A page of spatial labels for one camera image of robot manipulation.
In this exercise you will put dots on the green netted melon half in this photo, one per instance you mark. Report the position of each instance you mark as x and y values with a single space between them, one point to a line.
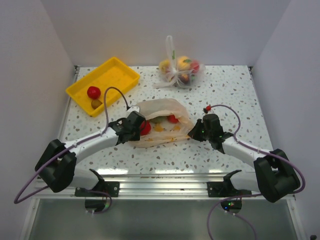
158 119

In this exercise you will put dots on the clear plastic bag of fruit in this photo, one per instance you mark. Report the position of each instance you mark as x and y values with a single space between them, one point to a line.
179 71

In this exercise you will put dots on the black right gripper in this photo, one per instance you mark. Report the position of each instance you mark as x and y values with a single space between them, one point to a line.
193 133

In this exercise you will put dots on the aluminium mounting rail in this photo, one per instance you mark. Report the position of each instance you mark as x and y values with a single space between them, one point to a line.
163 186

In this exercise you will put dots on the yellow plastic tray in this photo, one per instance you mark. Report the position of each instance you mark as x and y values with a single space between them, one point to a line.
112 73

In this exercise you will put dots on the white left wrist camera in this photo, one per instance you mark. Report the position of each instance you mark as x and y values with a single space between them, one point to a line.
133 109

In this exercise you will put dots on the red apple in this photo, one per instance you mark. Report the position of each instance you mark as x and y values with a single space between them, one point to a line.
172 119

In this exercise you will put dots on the small red fruit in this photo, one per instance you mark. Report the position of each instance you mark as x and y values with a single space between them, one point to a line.
93 92

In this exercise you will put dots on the orange banana print plastic bag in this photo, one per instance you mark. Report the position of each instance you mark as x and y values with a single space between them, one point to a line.
164 132

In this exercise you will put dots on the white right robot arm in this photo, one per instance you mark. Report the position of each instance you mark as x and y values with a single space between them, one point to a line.
273 177

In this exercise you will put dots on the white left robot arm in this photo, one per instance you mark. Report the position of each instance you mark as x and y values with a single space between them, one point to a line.
57 166

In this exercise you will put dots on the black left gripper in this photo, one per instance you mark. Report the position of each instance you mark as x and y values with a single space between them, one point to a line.
136 136

